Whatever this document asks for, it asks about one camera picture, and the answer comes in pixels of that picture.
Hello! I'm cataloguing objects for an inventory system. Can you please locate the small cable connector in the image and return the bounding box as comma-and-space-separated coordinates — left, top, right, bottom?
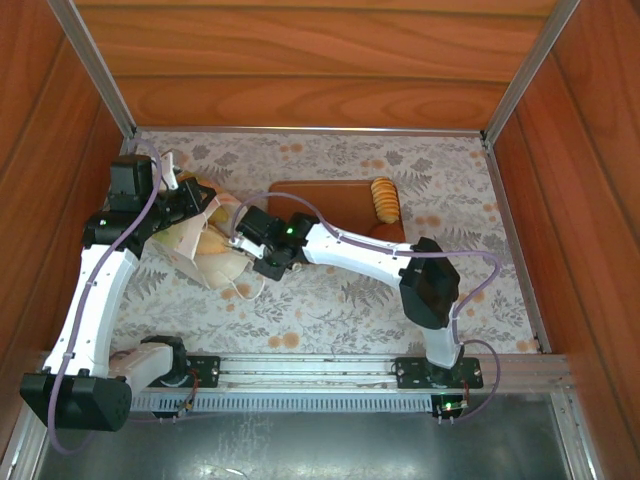
152, 399, 194, 420

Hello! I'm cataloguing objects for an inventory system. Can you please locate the grey slotted cable duct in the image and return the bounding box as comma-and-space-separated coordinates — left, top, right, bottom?
130, 392, 436, 414

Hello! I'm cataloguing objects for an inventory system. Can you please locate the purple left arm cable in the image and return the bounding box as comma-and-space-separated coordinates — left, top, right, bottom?
48, 138, 201, 455

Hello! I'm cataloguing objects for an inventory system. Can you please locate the thin aluminium cross rail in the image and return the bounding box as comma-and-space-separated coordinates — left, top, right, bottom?
135, 125, 485, 137

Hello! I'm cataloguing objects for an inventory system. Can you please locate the wide aluminium base rail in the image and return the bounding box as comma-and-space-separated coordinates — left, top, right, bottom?
35, 351, 571, 396

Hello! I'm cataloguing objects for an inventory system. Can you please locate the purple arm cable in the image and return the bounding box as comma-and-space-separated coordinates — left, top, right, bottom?
48, 138, 201, 455
230, 192, 502, 426

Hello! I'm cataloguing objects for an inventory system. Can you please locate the aluminium frame post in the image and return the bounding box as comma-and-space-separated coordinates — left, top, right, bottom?
480, 0, 582, 146
47, 0, 137, 140

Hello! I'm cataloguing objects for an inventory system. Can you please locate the floral patterned table mat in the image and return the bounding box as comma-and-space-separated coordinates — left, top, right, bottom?
107, 130, 544, 354

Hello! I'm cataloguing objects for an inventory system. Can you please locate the ridged spiral fake bread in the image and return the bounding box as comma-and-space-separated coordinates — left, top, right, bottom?
369, 176, 400, 225

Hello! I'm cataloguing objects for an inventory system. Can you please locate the circuit board with green light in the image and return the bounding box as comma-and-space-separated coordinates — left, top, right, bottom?
433, 394, 471, 419

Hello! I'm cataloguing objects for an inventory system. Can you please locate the aluminium lower frame rail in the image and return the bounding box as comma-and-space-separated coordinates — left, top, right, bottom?
549, 392, 606, 480
0, 399, 55, 480

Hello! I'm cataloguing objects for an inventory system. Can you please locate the reflective steel sheet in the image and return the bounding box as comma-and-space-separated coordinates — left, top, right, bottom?
37, 394, 571, 480

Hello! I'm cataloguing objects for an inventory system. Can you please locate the brown rectangular tray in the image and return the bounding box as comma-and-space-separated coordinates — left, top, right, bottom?
268, 179, 407, 249

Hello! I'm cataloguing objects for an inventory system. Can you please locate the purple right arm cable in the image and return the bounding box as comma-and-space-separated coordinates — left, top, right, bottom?
230, 192, 502, 426

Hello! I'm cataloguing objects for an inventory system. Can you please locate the white printed paper bag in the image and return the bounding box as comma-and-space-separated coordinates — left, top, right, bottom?
149, 169, 267, 302

